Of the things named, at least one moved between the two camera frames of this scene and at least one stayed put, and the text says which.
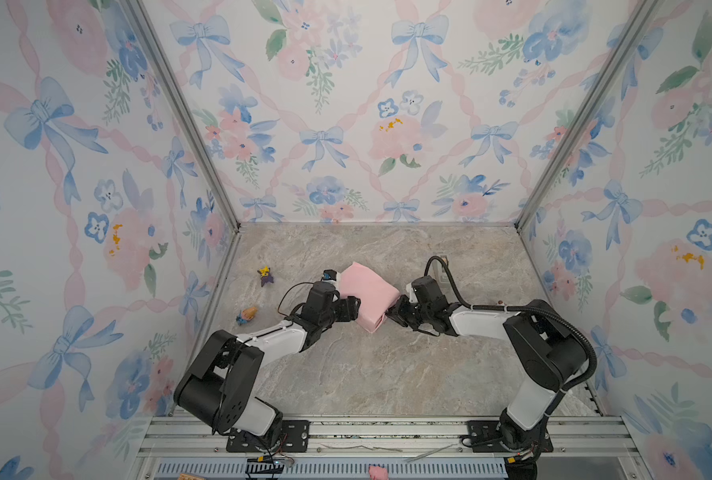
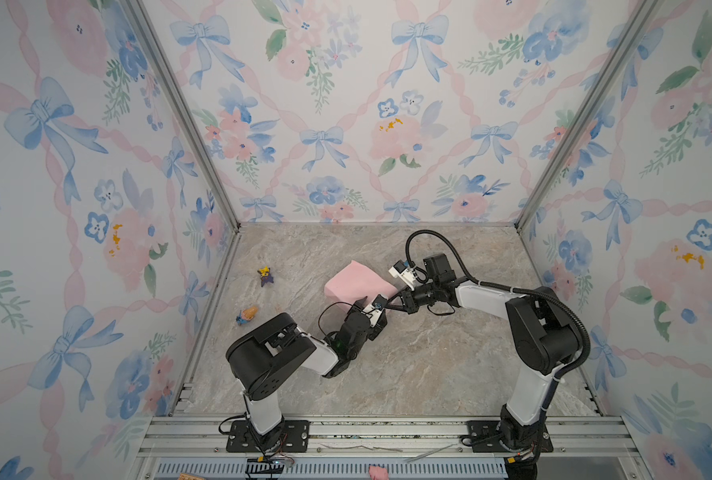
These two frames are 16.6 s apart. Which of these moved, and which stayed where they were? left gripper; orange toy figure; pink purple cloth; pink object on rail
Moved: left gripper
Stayed: pink purple cloth; orange toy figure; pink object on rail
